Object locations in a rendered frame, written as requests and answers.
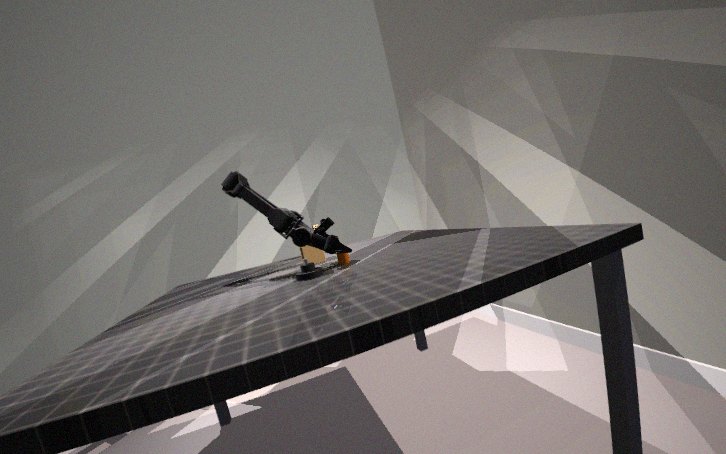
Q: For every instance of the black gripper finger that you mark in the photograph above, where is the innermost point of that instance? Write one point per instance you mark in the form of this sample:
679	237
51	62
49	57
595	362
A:
340	248

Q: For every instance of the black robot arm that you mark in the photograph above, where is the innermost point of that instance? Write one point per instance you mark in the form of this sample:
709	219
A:
283	220

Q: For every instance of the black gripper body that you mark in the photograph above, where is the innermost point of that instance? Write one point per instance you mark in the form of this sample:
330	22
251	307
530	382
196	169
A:
326	243

